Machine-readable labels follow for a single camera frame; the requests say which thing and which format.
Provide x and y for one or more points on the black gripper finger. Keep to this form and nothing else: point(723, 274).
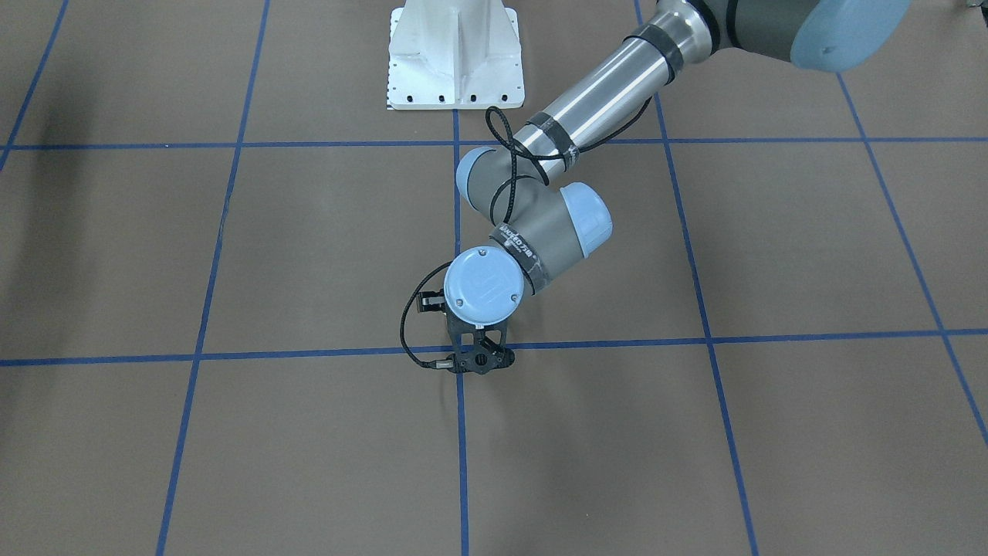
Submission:
point(431, 301)

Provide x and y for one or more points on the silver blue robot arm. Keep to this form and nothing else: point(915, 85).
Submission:
point(538, 231)

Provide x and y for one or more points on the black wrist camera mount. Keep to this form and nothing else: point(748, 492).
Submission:
point(478, 349)

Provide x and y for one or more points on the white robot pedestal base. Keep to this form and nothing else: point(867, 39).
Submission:
point(454, 55)

